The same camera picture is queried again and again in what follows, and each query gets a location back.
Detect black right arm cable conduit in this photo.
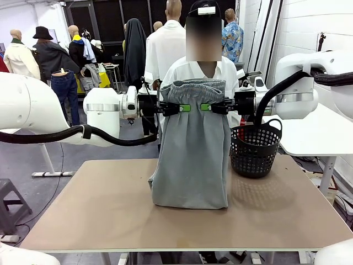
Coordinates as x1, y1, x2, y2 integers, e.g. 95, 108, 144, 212
253, 68, 353, 128

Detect mannequin under dark cloak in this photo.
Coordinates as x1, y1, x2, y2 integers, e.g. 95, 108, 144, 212
123, 18, 148, 92

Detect white leaning boards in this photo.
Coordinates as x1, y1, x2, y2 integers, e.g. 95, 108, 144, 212
248, 0, 284, 72

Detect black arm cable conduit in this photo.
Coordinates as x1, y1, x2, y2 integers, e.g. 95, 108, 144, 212
0, 110, 161, 147
253, 68, 353, 128

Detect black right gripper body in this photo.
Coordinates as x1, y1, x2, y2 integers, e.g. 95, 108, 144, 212
234, 91, 258, 114

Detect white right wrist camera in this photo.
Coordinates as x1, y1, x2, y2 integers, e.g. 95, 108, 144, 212
236, 68, 254, 92

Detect yellow cloth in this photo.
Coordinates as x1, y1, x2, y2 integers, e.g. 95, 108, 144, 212
98, 71, 111, 94

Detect black perforated plastic basket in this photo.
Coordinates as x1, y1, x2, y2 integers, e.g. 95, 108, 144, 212
229, 118, 283, 179

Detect white side table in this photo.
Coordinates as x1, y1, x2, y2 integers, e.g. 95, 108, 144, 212
261, 103, 353, 197

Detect tall mannequin in white shirt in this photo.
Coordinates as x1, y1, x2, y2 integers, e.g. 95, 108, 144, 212
145, 0, 188, 92

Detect mannequin with white hat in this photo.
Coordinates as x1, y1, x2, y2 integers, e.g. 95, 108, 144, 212
90, 39, 105, 64

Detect mannequin in blue floral shirt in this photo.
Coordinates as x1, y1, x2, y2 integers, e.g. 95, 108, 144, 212
221, 8, 245, 63

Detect grey hanging hoodie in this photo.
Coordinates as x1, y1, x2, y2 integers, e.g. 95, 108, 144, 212
79, 62, 102, 91

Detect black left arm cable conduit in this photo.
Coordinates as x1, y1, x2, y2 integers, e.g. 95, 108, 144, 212
0, 110, 161, 147

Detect mannequin with yellow blue scarf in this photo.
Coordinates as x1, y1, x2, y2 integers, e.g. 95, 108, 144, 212
67, 24, 97, 75

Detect mannequin in cream jacket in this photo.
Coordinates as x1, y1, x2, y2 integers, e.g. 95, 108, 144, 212
3, 29, 41, 81

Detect black tripod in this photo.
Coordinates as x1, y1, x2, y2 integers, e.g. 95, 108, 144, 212
317, 32, 328, 53

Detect black bucket hat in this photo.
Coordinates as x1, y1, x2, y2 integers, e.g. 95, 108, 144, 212
32, 26, 55, 40

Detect grey training pants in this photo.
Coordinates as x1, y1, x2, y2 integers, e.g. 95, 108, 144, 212
148, 78, 232, 210

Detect grey plastic step stool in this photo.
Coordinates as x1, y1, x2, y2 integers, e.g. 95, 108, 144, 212
0, 178, 33, 235

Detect person in white shirt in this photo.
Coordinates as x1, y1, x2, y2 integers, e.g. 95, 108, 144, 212
159, 0, 240, 130

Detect black cap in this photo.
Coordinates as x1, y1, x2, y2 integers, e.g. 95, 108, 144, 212
189, 0, 221, 17

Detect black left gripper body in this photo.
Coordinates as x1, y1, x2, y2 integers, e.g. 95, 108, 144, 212
137, 93, 161, 117

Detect white desk leg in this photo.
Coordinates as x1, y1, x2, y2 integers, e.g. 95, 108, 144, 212
31, 143, 75, 177

